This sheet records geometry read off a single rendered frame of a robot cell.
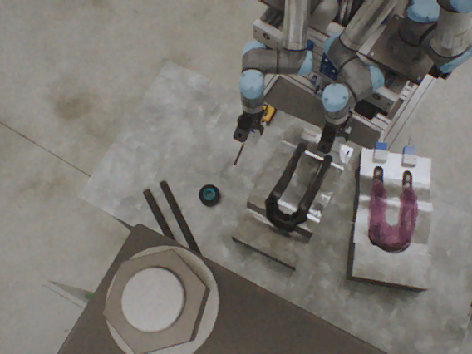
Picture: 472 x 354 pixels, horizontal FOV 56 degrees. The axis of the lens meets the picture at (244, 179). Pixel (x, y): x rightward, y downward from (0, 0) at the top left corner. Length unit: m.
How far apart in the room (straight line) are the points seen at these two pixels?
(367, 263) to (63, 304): 0.99
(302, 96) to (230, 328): 2.22
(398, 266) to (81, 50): 2.42
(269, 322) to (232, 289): 0.05
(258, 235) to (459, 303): 0.75
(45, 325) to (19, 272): 1.73
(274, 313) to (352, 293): 1.25
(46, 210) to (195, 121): 1.27
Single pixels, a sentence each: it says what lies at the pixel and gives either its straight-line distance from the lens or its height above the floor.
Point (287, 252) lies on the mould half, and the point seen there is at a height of 0.86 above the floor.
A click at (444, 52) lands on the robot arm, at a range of 1.57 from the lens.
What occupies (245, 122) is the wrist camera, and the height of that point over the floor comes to 1.11.
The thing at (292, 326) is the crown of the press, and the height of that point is 2.00.
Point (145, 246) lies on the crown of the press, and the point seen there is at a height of 2.00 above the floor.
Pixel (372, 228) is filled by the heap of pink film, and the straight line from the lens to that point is 1.67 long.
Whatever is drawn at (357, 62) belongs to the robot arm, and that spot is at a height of 1.29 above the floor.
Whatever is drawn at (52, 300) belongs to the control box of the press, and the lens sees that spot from 1.10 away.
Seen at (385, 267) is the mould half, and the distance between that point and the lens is 1.63.
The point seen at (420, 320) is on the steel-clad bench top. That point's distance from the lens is 1.76.
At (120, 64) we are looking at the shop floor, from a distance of 3.10.
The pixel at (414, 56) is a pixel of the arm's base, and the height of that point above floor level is 1.07.
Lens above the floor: 2.47
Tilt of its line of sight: 71 degrees down
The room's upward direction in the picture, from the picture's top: 6 degrees counter-clockwise
